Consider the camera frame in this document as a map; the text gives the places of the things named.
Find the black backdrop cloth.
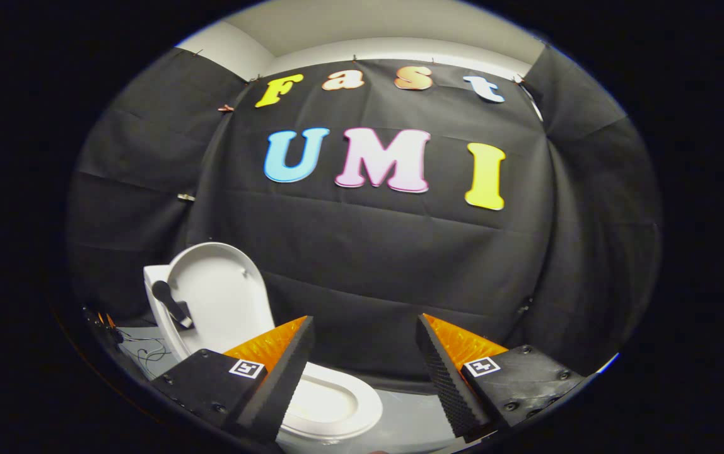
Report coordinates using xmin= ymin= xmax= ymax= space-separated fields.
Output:
xmin=66 ymin=44 xmax=662 ymax=395

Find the small dark equipment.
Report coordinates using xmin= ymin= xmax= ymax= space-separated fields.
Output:
xmin=83 ymin=307 xmax=124 ymax=344

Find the white toilet seat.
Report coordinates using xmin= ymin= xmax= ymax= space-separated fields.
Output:
xmin=281 ymin=361 xmax=384 ymax=441

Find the white toilet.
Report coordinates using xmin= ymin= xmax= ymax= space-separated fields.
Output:
xmin=143 ymin=264 xmax=383 ymax=442

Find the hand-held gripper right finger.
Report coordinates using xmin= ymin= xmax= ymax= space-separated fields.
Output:
xmin=416 ymin=313 xmax=588 ymax=443

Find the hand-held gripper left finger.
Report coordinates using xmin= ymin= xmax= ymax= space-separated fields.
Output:
xmin=148 ymin=315 xmax=317 ymax=446

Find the white toilet lid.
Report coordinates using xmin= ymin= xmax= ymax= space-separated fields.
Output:
xmin=166 ymin=242 xmax=275 ymax=355

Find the black lid handle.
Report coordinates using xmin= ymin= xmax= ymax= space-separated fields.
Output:
xmin=151 ymin=280 xmax=195 ymax=330

